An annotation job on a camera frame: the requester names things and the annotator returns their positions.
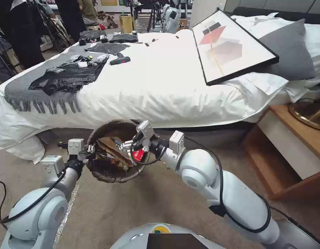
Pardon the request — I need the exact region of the clear plastic bag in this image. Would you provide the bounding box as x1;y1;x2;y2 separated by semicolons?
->
93;54;110;64

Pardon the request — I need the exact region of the dark shiny snack wrapper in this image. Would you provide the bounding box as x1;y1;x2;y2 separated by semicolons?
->
95;151;130;173

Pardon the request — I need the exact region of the black camera tripod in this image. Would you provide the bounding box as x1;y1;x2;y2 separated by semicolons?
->
33;0;72;53
146;2;162;34

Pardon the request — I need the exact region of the white pillow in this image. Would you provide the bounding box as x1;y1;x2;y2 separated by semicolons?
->
230;12;320;86

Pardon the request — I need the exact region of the dark bed headboard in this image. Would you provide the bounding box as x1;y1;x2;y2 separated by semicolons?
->
232;6;320;26

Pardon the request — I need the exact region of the black red power tool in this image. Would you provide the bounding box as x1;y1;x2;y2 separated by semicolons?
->
109;53;131;66

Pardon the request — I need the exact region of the crumpled black garbage bag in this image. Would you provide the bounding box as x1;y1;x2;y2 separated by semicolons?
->
79;30;107;40

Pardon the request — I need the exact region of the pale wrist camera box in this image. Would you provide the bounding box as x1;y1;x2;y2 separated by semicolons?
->
68;139;84;156
136;120;155;141

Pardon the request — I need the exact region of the grey pillow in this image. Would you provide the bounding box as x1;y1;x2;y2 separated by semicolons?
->
258;18;317;81

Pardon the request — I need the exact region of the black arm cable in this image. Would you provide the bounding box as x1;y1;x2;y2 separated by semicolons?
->
184;136;272;233
0;160;72;224

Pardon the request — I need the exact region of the round brass lamp base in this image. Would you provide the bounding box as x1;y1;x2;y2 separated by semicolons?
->
288;98;320;132

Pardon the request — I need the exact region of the grey fringed throw blanket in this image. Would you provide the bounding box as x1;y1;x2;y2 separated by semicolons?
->
4;41;110;115

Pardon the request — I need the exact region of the wooden bedside table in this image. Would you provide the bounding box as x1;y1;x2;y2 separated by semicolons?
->
242;103;320;201

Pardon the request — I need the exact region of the yellow wooden box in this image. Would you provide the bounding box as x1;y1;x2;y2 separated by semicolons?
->
119;15;136;34

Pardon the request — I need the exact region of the brown crumpled paper trash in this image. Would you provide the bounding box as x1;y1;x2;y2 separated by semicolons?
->
97;136;134;167

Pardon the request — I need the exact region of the dark grey bed base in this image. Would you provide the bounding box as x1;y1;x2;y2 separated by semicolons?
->
37;120;255;157

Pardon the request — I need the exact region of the black framed abstract picture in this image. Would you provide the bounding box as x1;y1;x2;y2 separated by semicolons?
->
192;8;280;86

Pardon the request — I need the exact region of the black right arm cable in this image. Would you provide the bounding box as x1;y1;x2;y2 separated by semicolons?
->
184;136;272;233

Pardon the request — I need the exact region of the person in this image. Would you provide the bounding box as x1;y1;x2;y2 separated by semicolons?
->
0;0;46;70
80;0;99;24
55;0;87;43

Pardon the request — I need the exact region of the large black garbage bag pile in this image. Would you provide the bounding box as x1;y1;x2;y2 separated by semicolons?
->
28;54;110;96

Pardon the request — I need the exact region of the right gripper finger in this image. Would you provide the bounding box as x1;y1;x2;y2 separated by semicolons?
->
139;150;150;165
112;137;136;154

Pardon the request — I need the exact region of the white rounded robot front shell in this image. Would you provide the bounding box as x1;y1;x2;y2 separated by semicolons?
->
109;222;202;249

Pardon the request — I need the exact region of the folded black garbage bag stack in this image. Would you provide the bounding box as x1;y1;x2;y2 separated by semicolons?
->
109;33;138;44

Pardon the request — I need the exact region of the white bed duvet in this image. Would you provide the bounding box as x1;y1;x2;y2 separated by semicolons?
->
0;28;291;164

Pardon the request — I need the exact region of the dark woven wicker trash bin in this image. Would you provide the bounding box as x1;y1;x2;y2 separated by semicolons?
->
85;119;161;184

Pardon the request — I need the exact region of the flat black garbage bag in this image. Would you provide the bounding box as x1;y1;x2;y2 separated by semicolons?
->
84;43;131;55

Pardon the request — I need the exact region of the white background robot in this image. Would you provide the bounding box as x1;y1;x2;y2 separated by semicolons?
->
162;3;188;34

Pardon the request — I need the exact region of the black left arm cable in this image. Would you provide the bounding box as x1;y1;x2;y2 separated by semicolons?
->
0;160;72;224

